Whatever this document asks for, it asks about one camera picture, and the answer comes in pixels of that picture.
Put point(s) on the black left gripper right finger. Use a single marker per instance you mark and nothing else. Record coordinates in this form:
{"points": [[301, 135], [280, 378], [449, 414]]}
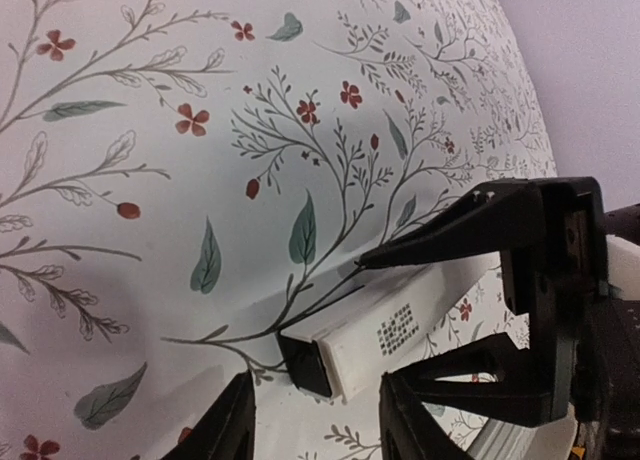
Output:
{"points": [[407, 430]]}

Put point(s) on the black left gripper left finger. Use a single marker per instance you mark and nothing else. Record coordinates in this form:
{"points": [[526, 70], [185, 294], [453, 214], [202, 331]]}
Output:
{"points": [[227, 429]]}

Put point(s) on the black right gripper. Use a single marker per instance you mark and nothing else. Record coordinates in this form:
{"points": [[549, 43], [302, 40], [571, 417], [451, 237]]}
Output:
{"points": [[551, 234]]}

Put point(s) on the white remote control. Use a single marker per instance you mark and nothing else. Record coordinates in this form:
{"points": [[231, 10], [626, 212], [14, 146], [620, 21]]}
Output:
{"points": [[346, 346]]}

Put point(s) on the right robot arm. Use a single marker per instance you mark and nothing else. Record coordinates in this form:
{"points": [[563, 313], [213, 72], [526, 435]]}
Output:
{"points": [[605, 384]]}

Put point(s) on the floral patterned table mat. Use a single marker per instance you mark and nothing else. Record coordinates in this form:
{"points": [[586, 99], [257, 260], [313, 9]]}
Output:
{"points": [[182, 178]]}

